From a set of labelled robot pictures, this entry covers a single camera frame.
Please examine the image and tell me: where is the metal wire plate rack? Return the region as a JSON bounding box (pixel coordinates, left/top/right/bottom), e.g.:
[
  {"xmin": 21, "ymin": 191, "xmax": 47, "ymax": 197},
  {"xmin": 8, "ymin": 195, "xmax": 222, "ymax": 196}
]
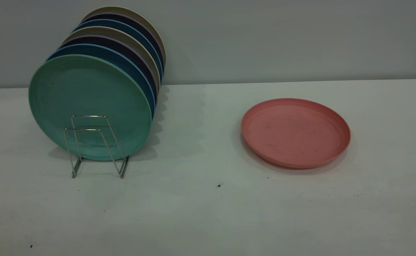
[{"xmin": 63, "ymin": 115, "xmax": 130, "ymax": 179}]

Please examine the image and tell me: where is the beige plate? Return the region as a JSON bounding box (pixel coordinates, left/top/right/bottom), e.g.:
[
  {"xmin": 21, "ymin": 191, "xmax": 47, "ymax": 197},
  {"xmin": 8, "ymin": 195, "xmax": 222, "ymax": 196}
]
[
  {"xmin": 62, "ymin": 26, "xmax": 161, "ymax": 86},
  {"xmin": 81, "ymin": 6, "xmax": 166, "ymax": 66}
]

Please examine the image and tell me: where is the purple plate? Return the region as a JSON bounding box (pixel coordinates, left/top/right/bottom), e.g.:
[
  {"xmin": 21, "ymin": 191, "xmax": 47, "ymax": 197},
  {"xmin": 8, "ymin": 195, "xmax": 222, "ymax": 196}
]
[
  {"xmin": 59, "ymin": 34, "xmax": 159, "ymax": 98},
  {"xmin": 81, "ymin": 13, "xmax": 165, "ymax": 70}
]

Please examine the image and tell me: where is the green plate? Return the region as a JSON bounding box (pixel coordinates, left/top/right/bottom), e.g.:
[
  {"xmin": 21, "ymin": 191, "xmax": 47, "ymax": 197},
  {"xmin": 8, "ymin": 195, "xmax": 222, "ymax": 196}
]
[{"xmin": 28, "ymin": 54, "xmax": 153, "ymax": 161}]

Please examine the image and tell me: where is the pink plate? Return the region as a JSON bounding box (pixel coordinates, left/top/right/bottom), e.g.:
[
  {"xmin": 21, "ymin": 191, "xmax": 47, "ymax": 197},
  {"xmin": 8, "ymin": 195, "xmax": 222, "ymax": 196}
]
[{"xmin": 241, "ymin": 98, "xmax": 351, "ymax": 170}]

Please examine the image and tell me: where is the blue plate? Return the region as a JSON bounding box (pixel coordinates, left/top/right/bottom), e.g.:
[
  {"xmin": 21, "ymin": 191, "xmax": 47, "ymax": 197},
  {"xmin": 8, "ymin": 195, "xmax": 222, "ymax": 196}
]
[
  {"xmin": 72, "ymin": 18, "xmax": 164, "ymax": 82},
  {"xmin": 47, "ymin": 43, "xmax": 157, "ymax": 119}
]

